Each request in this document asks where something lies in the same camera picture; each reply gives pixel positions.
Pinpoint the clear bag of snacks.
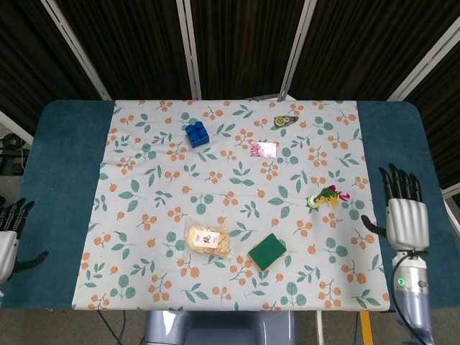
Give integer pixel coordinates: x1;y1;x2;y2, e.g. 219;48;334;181
184;224;232;259

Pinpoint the blue floor cable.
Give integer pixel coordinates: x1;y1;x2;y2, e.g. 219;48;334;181
96;310;127;345

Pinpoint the green yellow scouring sponge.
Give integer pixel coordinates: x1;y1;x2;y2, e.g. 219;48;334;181
247;232;288;272

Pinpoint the colourful feather shuttlecock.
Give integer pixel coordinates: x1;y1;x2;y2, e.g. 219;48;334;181
307;185;351;211

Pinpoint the floral printed tablecloth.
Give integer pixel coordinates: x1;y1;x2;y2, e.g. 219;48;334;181
71;98;392;313

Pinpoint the dark blue table cover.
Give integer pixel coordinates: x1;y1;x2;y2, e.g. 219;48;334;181
0;99;460;313

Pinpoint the blue toy building block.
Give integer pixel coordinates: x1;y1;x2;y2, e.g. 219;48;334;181
185;121;211;149

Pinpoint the blue-grey robot torso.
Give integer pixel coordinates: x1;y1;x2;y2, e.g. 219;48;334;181
142;310;300;345

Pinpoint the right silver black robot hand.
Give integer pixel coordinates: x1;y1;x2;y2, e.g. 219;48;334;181
361;163;431;252

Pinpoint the black equipment on floor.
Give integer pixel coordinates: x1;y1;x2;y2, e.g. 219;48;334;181
0;132;29;177

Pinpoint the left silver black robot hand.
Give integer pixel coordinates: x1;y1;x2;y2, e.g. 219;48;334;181
0;197;50;285

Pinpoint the pink floral white packet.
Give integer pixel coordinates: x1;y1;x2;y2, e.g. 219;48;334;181
249;141;278;159

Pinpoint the black folding partition screen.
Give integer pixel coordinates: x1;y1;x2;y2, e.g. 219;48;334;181
0;0;460;198

